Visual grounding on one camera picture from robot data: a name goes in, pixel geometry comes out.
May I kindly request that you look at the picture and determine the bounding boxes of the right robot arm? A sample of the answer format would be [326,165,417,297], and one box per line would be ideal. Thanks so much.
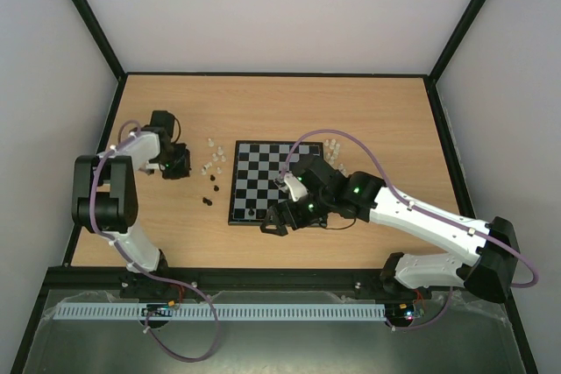
[260,155,519,303]

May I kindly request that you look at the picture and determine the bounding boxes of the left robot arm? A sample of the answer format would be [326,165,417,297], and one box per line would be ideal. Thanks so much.
[71,110,191,274]

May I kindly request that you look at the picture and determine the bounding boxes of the black and silver chessboard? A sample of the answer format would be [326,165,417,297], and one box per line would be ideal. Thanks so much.
[228,140,323,226]

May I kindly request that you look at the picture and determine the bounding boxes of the black aluminium frame rail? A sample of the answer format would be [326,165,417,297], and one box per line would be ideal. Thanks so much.
[43,266,509,300]

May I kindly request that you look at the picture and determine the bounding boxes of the white slotted cable duct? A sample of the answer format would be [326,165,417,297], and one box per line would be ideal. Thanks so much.
[53,303,387,321]

